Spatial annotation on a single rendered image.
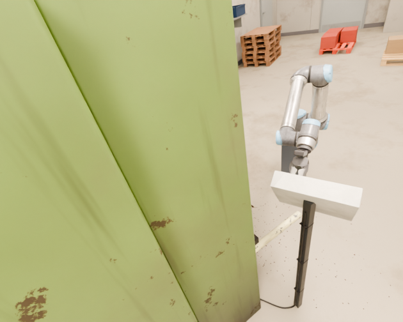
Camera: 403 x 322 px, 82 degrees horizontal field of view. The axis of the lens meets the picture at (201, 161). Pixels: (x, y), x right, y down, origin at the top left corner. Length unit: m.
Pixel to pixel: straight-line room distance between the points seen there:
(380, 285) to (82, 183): 2.11
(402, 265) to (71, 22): 2.42
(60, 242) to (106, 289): 0.22
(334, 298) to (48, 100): 2.05
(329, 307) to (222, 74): 1.79
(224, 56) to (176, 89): 0.17
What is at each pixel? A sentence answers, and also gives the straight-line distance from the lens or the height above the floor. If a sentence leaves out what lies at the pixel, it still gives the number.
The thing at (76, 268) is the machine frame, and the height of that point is 1.44.
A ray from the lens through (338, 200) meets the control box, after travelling 1.06.
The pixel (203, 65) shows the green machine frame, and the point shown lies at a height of 1.75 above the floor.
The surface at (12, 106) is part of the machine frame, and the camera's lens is 0.48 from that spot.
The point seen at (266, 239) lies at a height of 0.64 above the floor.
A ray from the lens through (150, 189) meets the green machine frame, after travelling 0.72.
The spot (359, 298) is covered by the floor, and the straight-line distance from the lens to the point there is 2.18.
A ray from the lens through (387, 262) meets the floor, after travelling 2.40.
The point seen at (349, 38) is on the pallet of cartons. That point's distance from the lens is 7.92.
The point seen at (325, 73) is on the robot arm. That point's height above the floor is 1.33.
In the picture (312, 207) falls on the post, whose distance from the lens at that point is 1.17.
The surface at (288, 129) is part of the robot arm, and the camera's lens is 1.50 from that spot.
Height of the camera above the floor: 1.91
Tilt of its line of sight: 35 degrees down
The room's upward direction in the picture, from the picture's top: 13 degrees counter-clockwise
